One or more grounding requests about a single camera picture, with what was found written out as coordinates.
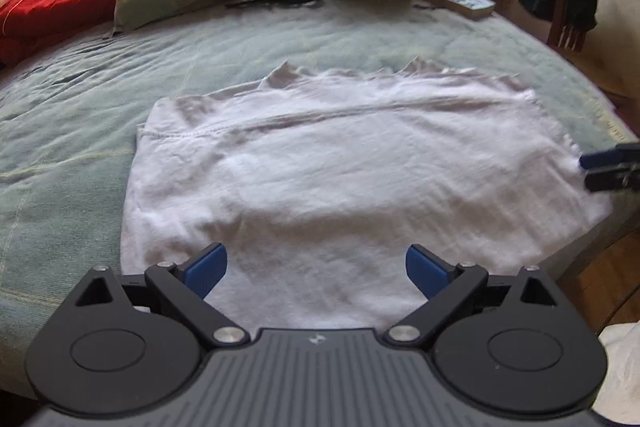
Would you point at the white fuzzy cloth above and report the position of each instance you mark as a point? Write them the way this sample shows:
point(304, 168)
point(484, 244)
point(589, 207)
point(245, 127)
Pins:
point(622, 372)

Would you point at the white printed t-shirt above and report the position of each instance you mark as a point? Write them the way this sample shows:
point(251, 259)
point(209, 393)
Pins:
point(350, 172)

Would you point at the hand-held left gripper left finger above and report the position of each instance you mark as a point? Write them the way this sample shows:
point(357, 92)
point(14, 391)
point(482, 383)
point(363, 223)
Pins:
point(205, 268)

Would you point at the wooden chair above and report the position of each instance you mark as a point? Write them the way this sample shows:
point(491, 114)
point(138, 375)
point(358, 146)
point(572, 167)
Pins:
point(570, 37)

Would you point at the paperback book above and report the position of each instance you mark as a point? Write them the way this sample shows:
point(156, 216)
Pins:
point(460, 3)

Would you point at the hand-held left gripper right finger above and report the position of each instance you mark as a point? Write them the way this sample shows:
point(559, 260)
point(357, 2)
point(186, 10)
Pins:
point(425, 269)

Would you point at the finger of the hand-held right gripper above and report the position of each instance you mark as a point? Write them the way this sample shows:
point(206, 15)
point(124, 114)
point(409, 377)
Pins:
point(610, 156)
point(615, 179)

